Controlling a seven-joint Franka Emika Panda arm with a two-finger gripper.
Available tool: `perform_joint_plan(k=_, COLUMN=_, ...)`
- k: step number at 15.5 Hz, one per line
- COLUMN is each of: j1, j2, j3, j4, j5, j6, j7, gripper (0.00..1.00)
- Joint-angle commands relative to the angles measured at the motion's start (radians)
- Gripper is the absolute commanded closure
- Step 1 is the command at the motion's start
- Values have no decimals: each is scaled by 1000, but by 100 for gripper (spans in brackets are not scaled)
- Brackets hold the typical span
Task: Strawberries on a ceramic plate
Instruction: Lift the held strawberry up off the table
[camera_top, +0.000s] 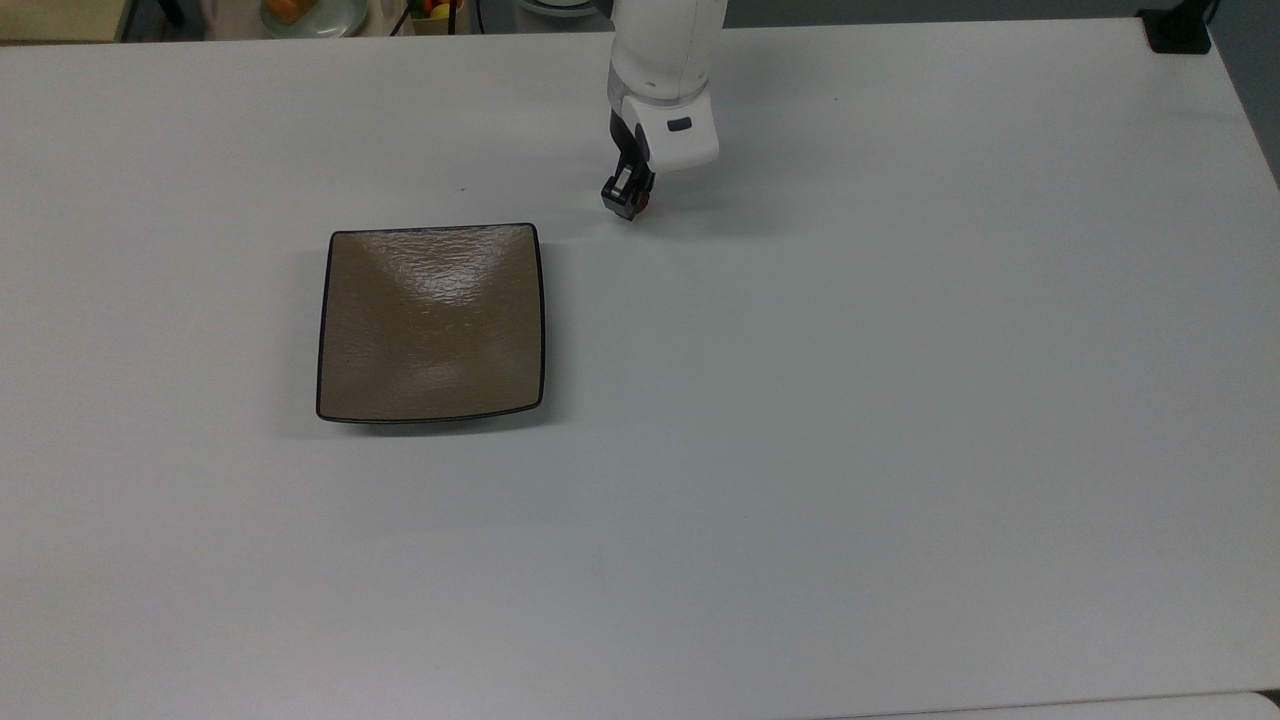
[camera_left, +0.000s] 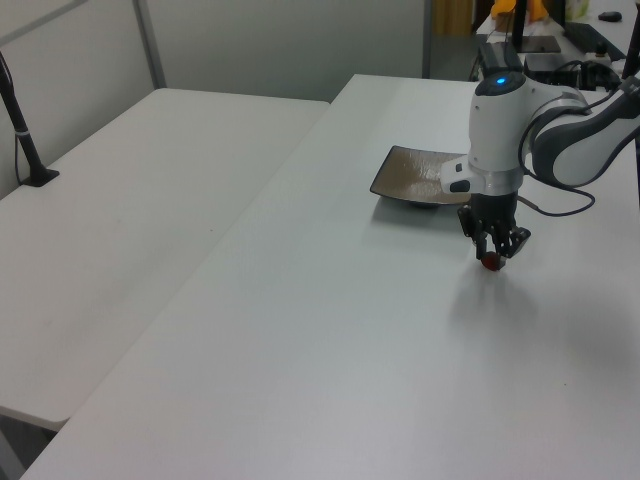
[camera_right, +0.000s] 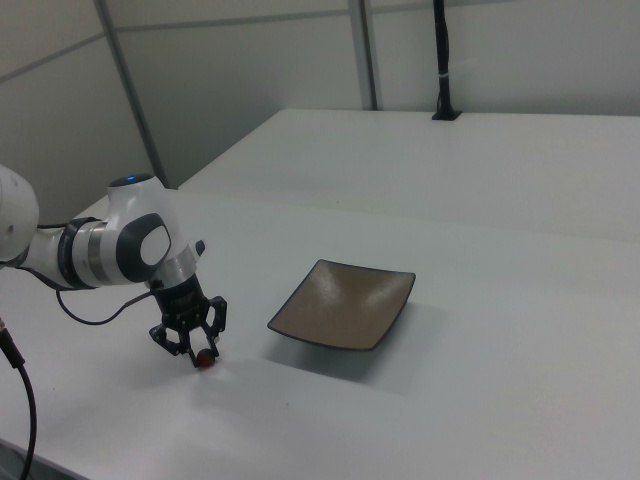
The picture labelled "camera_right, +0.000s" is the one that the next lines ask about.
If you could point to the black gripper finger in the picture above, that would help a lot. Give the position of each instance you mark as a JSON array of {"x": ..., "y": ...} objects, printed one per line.
[
  {"x": 219, "y": 315},
  {"x": 170, "y": 340}
]

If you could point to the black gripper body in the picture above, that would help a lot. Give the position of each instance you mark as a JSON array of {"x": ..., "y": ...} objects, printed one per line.
[{"x": 180, "y": 302}]

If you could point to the small red strawberry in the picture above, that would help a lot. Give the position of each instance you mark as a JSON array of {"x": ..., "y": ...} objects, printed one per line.
[{"x": 205, "y": 359}]

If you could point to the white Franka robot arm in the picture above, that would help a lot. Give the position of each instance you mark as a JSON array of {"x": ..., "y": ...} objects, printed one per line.
[{"x": 100, "y": 250}]

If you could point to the square beige ceramic plate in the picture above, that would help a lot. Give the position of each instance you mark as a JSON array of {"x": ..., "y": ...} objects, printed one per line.
[{"x": 340, "y": 310}]

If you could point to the black pole with base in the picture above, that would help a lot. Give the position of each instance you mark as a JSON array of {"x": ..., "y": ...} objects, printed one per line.
[{"x": 443, "y": 45}]

